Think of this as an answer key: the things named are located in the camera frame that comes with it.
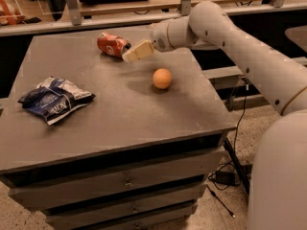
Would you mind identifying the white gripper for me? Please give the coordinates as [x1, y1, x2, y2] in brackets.
[122, 22, 169, 62]

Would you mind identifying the red coke can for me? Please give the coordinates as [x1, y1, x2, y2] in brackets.
[97, 32, 131, 58]

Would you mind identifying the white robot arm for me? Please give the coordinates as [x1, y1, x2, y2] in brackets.
[123, 1, 307, 230]

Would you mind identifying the blue chip bag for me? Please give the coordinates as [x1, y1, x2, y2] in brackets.
[18, 77, 95, 126]

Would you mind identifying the orange ball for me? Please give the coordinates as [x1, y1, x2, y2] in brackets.
[153, 68, 172, 89]

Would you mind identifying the grey drawer cabinet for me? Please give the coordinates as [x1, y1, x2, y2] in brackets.
[0, 31, 235, 230]

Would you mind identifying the black stand leg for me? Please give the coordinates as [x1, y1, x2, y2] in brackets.
[224, 139, 252, 195]

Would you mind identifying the orange white object on shelf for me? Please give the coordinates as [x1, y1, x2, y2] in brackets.
[0, 0, 24, 26]

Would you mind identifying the black power adapter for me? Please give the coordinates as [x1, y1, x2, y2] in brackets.
[215, 171, 236, 186]

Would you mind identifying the metal shelf rail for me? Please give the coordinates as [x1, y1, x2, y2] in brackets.
[0, 0, 307, 37]

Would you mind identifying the black cable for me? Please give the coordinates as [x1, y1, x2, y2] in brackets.
[206, 83, 250, 219]

